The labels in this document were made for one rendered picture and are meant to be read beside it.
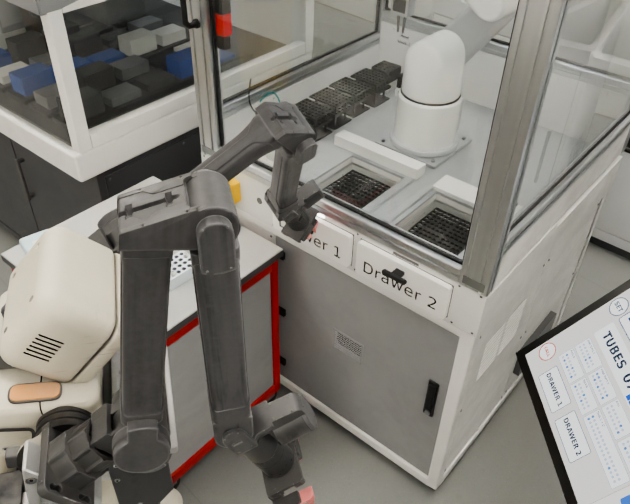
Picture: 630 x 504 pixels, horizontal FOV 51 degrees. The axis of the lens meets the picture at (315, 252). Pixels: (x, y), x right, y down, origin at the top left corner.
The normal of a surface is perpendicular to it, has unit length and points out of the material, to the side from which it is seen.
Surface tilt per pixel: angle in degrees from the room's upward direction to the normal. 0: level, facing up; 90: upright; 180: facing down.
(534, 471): 0
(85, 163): 90
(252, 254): 0
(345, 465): 0
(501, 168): 90
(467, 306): 90
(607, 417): 50
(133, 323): 89
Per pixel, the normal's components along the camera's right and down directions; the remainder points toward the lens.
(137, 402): 0.22, 0.51
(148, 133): 0.77, 0.42
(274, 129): -0.26, -0.07
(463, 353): -0.64, 0.48
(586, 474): -0.75, -0.50
